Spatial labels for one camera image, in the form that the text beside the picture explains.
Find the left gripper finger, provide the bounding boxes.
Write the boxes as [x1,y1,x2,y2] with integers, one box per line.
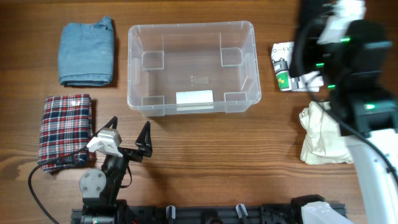
[99,116,118,134]
[135,121,152,149]

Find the white printed t-shirt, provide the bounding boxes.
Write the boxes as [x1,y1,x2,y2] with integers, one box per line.
[271,42,319,91]

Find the cream cloth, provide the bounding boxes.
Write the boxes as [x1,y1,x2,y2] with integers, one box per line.
[299,101,353,165]

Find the clear plastic storage bin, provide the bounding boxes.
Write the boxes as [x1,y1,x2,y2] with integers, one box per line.
[127,21,262,117]

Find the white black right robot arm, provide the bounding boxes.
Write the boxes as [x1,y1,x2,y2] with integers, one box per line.
[289,0,397,223]

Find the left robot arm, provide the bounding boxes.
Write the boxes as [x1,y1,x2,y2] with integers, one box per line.
[70,117,152,224]

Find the folded red plaid cloth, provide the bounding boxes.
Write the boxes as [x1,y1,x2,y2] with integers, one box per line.
[37,94,93,173]

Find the folded blue denim cloth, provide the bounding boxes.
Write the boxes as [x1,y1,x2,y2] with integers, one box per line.
[58,16,114,86]

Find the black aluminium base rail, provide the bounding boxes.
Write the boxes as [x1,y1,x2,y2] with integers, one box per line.
[70,203,346,224]

